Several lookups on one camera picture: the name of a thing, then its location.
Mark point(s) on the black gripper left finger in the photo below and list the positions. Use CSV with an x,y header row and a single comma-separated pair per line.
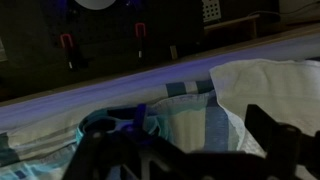
x,y
140,116

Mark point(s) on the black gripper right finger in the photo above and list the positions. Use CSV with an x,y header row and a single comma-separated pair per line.
x,y
261,128

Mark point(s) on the white textured towel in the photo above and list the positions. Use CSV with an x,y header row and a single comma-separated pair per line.
x,y
276,86

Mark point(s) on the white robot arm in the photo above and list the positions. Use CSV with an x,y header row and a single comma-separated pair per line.
x,y
95,3

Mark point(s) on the teal and blue folded cloth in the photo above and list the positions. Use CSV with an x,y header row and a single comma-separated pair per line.
x,y
154,122

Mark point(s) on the blue plaid bedsheet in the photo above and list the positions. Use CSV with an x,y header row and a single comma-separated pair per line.
x,y
186,123

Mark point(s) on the red clamp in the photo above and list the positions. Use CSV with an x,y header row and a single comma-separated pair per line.
x,y
66,39
140,29

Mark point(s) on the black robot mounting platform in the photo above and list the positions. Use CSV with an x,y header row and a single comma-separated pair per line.
x,y
110,26

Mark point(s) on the wooden bench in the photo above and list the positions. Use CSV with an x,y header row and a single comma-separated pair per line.
x,y
233,22

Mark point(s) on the white perforated panel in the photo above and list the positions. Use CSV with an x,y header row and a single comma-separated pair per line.
x,y
211,9

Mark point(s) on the bed frame with mattress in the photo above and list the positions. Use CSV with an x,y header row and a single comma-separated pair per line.
x,y
100,90

